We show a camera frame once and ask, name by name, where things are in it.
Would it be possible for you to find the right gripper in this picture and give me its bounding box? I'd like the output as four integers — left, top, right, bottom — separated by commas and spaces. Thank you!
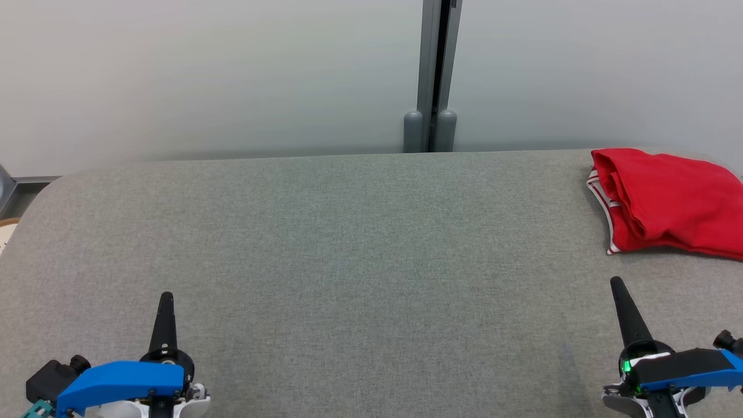
604, 277, 706, 418

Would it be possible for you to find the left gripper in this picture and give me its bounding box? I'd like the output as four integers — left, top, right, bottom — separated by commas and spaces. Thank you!
116, 292, 210, 418

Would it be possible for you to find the red jersey with white sleeves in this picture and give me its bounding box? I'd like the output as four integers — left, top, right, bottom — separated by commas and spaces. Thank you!
585, 148, 743, 260

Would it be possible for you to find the blue left camera bracket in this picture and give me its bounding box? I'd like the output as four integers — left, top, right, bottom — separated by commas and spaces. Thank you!
55, 360, 185, 417

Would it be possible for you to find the blue camera bracket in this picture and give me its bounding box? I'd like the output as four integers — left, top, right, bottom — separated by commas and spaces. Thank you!
55, 360, 185, 417
630, 347, 743, 391

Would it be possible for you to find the blue right camera bracket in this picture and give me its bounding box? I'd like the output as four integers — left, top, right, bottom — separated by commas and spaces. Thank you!
630, 347, 743, 391

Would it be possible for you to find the teal left camera connector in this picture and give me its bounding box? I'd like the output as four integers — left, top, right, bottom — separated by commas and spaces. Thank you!
20, 399, 56, 418

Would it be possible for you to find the grey cylindrical post foot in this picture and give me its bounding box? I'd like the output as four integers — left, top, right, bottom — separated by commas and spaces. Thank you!
403, 110, 424, 153
435, 109, 458, 153

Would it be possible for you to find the grey metal partition post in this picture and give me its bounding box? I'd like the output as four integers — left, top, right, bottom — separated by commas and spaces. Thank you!
417, 0, 463, 153

